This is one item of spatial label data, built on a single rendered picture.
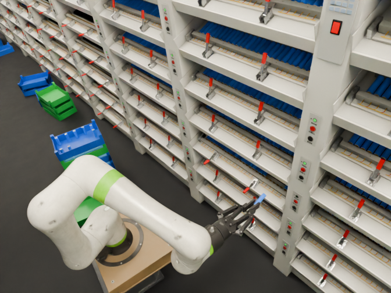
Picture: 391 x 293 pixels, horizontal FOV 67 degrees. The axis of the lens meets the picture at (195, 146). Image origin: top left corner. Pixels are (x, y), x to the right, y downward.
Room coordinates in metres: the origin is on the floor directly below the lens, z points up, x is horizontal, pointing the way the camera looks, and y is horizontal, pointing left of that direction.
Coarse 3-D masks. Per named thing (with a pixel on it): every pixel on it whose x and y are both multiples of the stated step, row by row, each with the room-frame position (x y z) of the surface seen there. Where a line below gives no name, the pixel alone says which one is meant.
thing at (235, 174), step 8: (200, 136) 1.23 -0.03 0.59; (192, 144) 1.20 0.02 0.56; (200, 144) 1.20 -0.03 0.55; (200, 152) 1.15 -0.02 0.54; (208, 152) 1.14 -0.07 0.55; (216, 160) 1.07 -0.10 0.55; (224, 160) 1.06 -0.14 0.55; (224, 168) 1.02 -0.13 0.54; (232, 168) 1.00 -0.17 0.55; (232, 176) 0.97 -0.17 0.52; (240, 176) 0.94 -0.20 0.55; (248, 176) 0.93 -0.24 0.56; (248, 184) 0.89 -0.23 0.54; (280, 184) 0.84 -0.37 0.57; (256, 192) 0.85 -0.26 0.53; (264, 192) 0.83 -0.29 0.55; (272, 200) 0.78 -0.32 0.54; (280, 200) 0.77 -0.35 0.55; (280, 208) 0.74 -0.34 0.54
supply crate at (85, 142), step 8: (80, 128) 1.63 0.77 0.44; (88, 128) 1.65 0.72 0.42; (96, 128) 1.66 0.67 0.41; (56, 136) 1.57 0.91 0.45; (64, 136) 1.59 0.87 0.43; (72, 136) 1.61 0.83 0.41; (80, 136) 1.60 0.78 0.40; (88, 136) 1.59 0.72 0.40; (56, 144) 1.55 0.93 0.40; (64, 144) 1.54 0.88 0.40; (72, 144) 1.53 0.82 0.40; (80, 144) 1.52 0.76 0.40; (88, 144) 1.46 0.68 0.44; (96, 144) 1.47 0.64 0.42; (56, 152) 1.38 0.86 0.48; (64, 152) 1.40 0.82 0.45; (72, 152) 1.41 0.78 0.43; (80, 152) 1.43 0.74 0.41
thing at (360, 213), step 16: (336, 176) 0.69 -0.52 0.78; (320, 192) 0.65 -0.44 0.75; (336, 192) 0.63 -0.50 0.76; (352, 192) 0.60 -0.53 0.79; (336, 208) 0.58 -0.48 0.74; (352, 208) 0.56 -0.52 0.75; (368, 208) 0.55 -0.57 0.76; (384, 208) 0.53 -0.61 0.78; (352, 224) 0.52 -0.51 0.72; (368, 224) 0.50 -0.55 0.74; (384, 224) 0.48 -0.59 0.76; (384, 240) 0.44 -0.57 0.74
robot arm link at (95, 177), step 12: (84, 156) 0.73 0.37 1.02; (72, 168) 0.68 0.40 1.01; (84, 168) 0.68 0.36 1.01; (96, 168) 0.68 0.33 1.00; (108, 168) 0.69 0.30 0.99; (72, 180) 0.64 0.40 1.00; (84, 180) 0.64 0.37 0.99; (96, 180) 0.64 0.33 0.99; (108, 180) 0.64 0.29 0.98; (84, 192) 0.62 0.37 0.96; (96, 192) 0.61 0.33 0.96
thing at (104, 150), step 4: (104, 144) 1.49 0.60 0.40; (100, 148) 1.48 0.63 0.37; (104, 148) 1.49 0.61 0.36; (92, 152) 1.46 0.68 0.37; (96, 152) 1.47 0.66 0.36; (100, 152) 1.48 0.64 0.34; (104, 152) 1.49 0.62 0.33; (96, 156) 1.46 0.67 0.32; (72, 160) 1.40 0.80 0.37; (64, 164) 1.38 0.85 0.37; (68, 164) 1.39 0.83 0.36; (64, 168) 1.38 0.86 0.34
